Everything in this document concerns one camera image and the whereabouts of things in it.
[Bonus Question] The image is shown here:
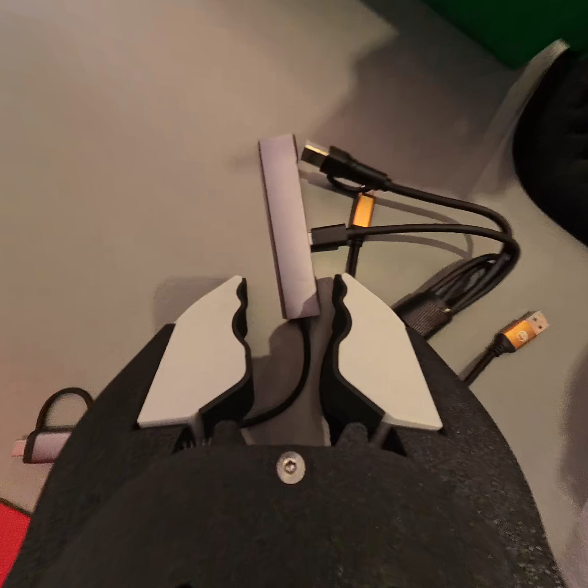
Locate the braided orange-plug usb-c cable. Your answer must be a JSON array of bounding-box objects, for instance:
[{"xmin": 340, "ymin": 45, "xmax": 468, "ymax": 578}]
[{"xmin": 345, "ymin": 193, "xmax": 550, "ymax": 383}]

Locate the black fabric pouch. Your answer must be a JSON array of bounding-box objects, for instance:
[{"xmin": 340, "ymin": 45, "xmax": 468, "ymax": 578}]
[{"xmin": 512, "ymin": 46, "xmax": 588, "ymax": 251}]

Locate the green plastic bin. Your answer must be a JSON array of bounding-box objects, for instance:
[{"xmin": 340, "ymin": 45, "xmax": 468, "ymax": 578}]
[{"xmin": 363, "ymin": 0, "xmax": 571, "ymax": 70}]

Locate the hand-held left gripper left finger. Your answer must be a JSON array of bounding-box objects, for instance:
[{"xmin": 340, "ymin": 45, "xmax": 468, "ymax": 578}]
[{"xmin": 137, "ymin": 275, "xmax": 254, "ymax": 429}]

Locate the black bundled usb cable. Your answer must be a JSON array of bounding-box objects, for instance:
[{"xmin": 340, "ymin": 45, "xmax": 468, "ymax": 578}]
[{"xmin": 301, "ymin": 142, "xmax": 522, "ymax": 338}]

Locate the red plastic bin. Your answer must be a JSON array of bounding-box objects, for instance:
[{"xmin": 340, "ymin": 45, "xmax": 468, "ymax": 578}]
[{"xmin": 0, "ymin": 498, "xmax": 34, "ymax": 588}]

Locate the grey usb hub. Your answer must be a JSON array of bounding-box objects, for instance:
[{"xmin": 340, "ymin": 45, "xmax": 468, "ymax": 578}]
[{"xmin": 257, "ymin": 133, "xmax": 321, "ymax": 320}]

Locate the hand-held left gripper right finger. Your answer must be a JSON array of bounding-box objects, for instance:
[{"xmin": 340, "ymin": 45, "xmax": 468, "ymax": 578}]
[{"xmin": 321, "ymin": 273, "xmax": 445, "ymax": 432}]

